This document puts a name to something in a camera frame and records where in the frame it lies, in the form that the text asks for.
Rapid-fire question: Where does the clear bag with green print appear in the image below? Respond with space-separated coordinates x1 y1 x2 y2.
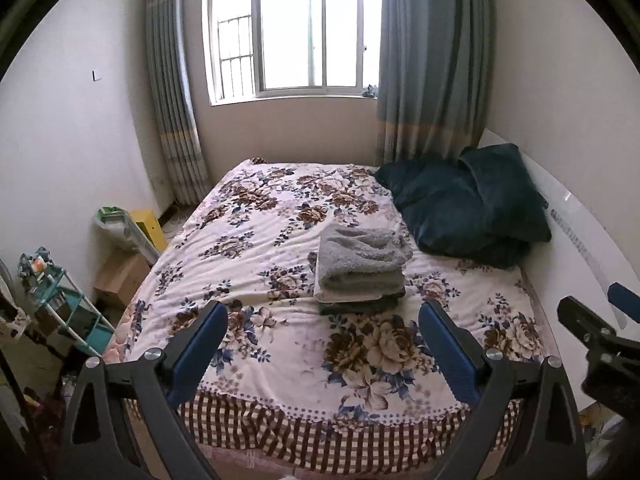
92 206 161 265

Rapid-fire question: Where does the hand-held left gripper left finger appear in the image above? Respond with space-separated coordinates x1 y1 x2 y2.
56 300 230 480

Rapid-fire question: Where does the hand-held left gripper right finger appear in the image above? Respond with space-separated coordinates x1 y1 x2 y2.
418 300 588 480

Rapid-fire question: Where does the floral bedsheet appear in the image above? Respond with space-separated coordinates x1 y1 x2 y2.
102 157 553 466

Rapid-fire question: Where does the teal storage rack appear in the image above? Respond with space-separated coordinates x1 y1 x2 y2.
17 247 117 358

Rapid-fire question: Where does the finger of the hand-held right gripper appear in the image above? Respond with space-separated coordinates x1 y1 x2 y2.
556 295 640 362
606 282 640 329

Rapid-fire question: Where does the white folded garment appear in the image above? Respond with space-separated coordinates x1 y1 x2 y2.
307 250 407 306

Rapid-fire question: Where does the cardboard box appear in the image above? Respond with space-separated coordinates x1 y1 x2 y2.
94 249 153 311

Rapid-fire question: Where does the dark green folded garment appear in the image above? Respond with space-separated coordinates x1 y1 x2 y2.
319 287 407 317

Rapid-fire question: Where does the grey towel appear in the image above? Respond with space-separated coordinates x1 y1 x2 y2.
316 223 415 297

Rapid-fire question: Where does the dark teal pillow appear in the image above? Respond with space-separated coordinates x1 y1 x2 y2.
457 143 552 243
374 157 533 268

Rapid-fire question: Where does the yellow box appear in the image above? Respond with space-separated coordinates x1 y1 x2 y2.
131 209 168 253

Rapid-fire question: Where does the white curved headboard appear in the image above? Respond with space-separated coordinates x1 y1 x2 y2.
477 127 640 331

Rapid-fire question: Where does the light plastic bag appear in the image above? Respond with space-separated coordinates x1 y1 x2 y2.
582 402 640 478

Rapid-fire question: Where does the grey striped curtain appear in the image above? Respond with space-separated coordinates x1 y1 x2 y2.
374 0 496 167
145 0 211 206

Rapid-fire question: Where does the white framed window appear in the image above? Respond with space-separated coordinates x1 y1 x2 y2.
202 0 383 107

